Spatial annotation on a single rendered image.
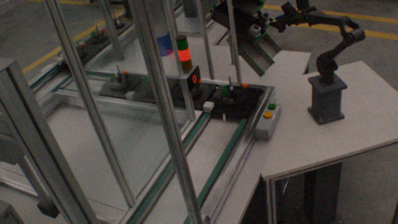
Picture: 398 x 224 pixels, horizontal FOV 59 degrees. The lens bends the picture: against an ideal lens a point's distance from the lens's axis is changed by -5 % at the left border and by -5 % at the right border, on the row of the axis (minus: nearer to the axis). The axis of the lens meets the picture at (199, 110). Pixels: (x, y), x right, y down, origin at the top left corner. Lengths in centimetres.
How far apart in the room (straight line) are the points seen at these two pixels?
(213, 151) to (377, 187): 145
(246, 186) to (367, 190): 134
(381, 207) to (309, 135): 103
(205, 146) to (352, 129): 72
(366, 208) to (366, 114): 87
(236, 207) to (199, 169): 25
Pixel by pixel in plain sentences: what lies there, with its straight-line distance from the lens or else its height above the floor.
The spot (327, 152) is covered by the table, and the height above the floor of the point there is 86.
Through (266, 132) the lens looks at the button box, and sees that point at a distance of 177.
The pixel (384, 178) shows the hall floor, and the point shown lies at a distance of 292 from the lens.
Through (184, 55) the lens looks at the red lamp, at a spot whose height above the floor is 134.
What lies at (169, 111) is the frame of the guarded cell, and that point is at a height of 155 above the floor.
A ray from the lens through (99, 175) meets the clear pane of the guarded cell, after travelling 79.
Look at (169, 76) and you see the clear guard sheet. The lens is 165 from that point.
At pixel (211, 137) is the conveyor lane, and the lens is 183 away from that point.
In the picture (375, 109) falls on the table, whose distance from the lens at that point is 208.
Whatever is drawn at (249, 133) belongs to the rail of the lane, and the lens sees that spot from 175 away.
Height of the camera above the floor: 210
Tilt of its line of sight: 36 degrees down
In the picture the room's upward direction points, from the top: 11 degrees counter-clockwise
